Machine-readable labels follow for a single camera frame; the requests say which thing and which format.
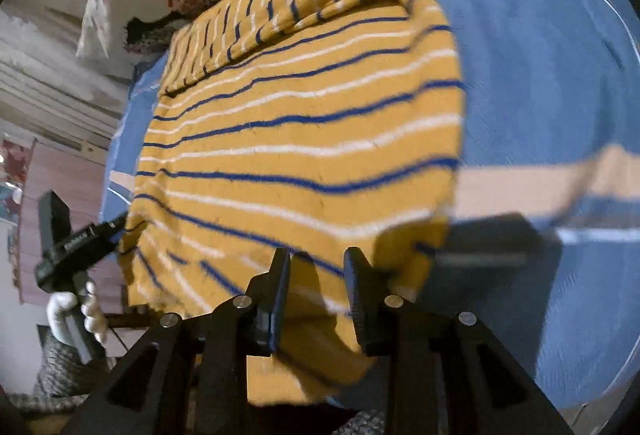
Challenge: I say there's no wall poster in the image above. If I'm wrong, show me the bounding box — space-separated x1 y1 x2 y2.
0 138 37 236

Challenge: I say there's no blue plaid bedsheet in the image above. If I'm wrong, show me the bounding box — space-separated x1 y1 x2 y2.
100 0 640 412

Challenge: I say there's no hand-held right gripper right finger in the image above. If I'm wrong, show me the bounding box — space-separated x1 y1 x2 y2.
344 246 576 435

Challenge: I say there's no small printed cushion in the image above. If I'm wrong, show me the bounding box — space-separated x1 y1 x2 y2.
75 0 237 62

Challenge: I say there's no person's left forearm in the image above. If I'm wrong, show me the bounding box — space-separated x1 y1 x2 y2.
32 327 118 400

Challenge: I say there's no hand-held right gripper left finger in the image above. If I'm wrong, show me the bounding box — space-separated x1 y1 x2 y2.
60 247 292 435

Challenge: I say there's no person's left hand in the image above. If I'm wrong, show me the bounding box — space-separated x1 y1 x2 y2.
47 281 109 347

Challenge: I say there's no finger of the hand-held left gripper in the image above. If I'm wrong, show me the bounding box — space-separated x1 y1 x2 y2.
98 213 129 243

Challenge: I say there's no yellow striped sweater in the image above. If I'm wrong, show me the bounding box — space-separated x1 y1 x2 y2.
117 0 468 408

